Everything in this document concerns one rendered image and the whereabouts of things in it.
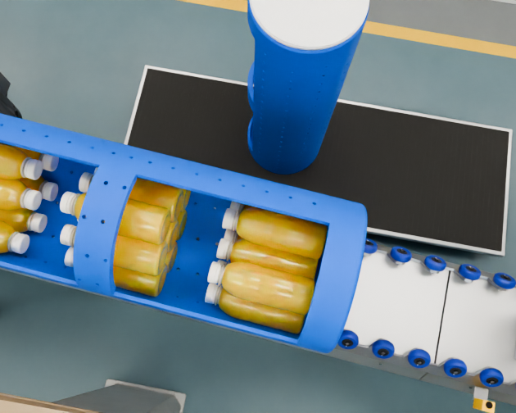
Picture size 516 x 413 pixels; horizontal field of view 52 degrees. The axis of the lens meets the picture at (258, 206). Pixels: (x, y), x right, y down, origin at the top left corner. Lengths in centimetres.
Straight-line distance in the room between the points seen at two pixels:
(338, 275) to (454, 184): 136
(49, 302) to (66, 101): 85
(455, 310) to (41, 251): 89
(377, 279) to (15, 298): 150
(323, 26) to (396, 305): 64
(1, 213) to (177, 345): 109
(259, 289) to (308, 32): 60
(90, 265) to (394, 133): 150
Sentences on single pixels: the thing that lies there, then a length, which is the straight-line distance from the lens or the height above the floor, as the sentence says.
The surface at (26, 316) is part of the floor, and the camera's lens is 225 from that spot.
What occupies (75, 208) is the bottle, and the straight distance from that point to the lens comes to 100.
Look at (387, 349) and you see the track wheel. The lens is 114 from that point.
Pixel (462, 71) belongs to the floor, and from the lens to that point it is 257.
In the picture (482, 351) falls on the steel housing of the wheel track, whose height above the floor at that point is 93.
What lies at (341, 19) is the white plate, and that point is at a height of 104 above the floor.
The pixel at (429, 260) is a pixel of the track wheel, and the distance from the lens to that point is 119.
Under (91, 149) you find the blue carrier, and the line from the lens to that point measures 98.
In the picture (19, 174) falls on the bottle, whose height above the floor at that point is 111.
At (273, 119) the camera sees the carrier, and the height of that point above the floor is 63.
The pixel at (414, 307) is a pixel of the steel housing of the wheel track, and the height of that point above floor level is 93.
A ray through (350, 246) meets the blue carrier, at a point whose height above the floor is 123.
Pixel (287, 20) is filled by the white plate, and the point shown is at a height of 104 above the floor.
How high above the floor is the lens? 208
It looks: 75 degrees down
